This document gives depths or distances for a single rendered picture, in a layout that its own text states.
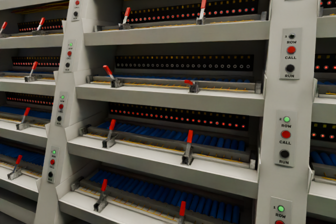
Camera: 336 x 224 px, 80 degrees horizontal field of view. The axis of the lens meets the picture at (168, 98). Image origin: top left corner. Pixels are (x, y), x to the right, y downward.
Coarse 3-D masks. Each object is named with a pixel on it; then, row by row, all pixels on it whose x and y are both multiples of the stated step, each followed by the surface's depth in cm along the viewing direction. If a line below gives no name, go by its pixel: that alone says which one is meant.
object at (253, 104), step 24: (96, 72) 80; (144, 72) 80; (168, 72) 76; (192, 72) 73; (216, 72) 69; (240, 72) 66; (264, 72) 55; (96, 96) 68; (120, 96) 64; (144, 96) 60; (168, 96) 57; (192, 96) 55; (216, 96) 52; (240, 96) 50; (264, 96) 47
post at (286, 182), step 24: (288, 0) 48; (312, 0) 46; (288, 24) 48; (312, 24) 46; (312, 48) 45; (312, 72) 45; (288, 96) 46; (264, 120) 47; (264, 144) 46; (264, 168) 46; (288, 168) 44; (264, 192) 45; (288, 192) 44; (264, 216) 45
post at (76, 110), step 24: (72, 0) 76; (96, 0) 77; (120, 0) 91; (72, 24) 75; (96, 48) 79; (72, 72) 72; (72, 96) 70; (72, 120) 71; (48, 144) 72; (72, 168) 72; (48, 192) 69; (48, 216) 68; (72, 216) 74
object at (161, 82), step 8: (96, 80) 74; (104, 80) 73; (128, 80) 69; (136, 80) 68; (144, 80) 66; (152, 80) 65; (160, 80) 64; (168, 80) 63; (176, 80) 62; (192, 80) 61; (200, 80) 60; (208, 88) 56; (224, 88) 56; (232, 88) 55; (240, 88) 55; (248, 88) 54
